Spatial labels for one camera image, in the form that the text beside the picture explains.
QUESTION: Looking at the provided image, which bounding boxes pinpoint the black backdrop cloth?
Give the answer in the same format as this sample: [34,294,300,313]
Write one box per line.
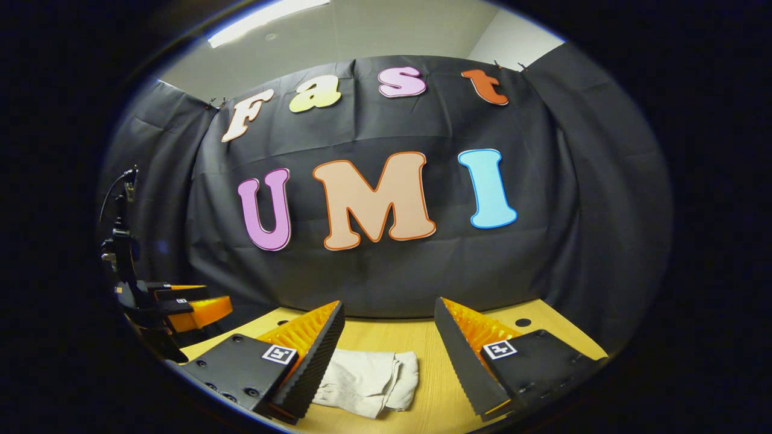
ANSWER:
[96,42,673,356]

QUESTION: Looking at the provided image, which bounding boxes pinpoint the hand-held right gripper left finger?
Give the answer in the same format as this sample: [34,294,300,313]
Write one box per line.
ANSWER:
[180,300,346,424]

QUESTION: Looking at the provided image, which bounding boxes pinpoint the cream white jeans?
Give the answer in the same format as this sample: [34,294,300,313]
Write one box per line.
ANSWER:
[312,348,420,420]

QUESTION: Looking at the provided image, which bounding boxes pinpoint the thin black cable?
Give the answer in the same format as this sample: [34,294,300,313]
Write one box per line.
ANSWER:
[98,168,139,224]

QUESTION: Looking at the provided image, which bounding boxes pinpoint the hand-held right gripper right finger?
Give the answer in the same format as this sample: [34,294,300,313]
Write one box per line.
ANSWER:
[434,296,609,423]

